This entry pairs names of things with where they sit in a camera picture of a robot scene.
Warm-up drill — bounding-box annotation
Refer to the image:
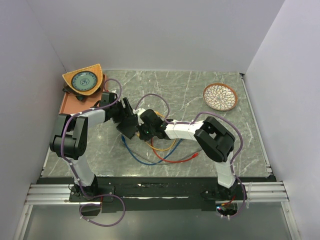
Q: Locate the pink plastic tray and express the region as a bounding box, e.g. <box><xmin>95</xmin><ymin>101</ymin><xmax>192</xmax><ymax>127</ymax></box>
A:
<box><xmin>59</xmin><ymin>74</ymin><xmax>105</xmax><ymax>114</ymax></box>

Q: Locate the yellow ethernet cable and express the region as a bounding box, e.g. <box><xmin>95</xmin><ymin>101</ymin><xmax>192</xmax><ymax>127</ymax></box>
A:
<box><xmin>144</xmin><ymin>111</ymin><xmax>177</xmax><ymax>152</ymax></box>

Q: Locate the black network switch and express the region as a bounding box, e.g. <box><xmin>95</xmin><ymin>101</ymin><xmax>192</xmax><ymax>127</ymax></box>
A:
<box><xmin>116</xmin><ymin>114</ymin><xmax>139</xmax><ymax>139</ymax></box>

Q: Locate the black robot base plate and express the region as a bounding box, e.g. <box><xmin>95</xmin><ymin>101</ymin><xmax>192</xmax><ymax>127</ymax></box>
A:
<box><xmin>26</xmin><ymin>175</ymin><xmax>284</xmax><ymax>216</ymax></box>

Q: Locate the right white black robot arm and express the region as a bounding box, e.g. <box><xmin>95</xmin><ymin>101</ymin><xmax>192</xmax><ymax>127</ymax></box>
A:
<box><xmin>133</xmin><ymin>108</ymin><xmax>236</xmax><ymax>200</ymax></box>

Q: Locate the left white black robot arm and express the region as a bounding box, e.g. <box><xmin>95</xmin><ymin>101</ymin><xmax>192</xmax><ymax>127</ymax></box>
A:
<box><xmin>49</xmin><ymin>92</ymin><xmax>139</xmax><ymax>201</ymax></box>

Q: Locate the orange woven basket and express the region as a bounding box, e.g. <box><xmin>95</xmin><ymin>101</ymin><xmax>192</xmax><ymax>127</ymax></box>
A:
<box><xmin>62</xmin><ymin>63</ymin><xmax>103</xmax><ymax>96</ymax></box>

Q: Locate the red ethernet cable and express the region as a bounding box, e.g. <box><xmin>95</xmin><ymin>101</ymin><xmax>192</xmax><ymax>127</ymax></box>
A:
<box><xmin>150</xmin><ymin>138</ymin><xmax>200</xmax><ymax>164</ymax></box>

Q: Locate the blue green ceramic plate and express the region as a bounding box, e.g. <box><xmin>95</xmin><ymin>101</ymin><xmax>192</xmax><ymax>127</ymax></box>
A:
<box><xmin>71</xmin><ymin>71</ymin><xmax>98</xmax><ymax>92</ymax></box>

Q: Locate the floral patterned ceramic plate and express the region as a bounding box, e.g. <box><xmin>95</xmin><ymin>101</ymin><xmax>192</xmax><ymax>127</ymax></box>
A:
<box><xmin>202</xmin><ymin>83</ymin><xmax>238</xmax><ymax>111</ymax></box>

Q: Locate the aluminium rail frame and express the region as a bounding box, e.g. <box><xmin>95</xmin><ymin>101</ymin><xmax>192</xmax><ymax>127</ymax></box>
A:
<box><xmin>12</xmin><ymin>72</ymin><xmax>301</xmax><ymax>240</ymax></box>

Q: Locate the grey ethernet cable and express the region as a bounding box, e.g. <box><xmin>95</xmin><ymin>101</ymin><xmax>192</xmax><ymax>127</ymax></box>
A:
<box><xmin>121</xmin><ymin>139</ymin><xmax>203</xmax><ymax>163</ymax></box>

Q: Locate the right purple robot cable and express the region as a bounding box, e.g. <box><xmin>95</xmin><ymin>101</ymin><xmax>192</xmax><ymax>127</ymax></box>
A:
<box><xmin>134</xmin><ymin>93</ymin><xmax>249</xmax><ymax>220</ymax></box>

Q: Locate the dark bowl under basket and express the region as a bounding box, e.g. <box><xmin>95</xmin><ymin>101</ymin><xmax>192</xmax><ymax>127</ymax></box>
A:
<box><xmin>62</xmin><ymin>84</ymin><xmax>86</xmax><ymax>102</ymax></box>

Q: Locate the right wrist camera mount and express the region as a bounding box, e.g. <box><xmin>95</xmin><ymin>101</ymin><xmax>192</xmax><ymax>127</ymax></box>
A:
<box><xmin>132</xmin><ymin>108</ymin><xmax>146</xmax><ymax>116</ymax></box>

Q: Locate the blue ethernet cable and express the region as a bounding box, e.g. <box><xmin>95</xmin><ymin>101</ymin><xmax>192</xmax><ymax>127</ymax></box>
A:
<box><xmin>120</xmin><ymin>135</ymin><xmax>185</xmax><ymax>166</ymax></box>

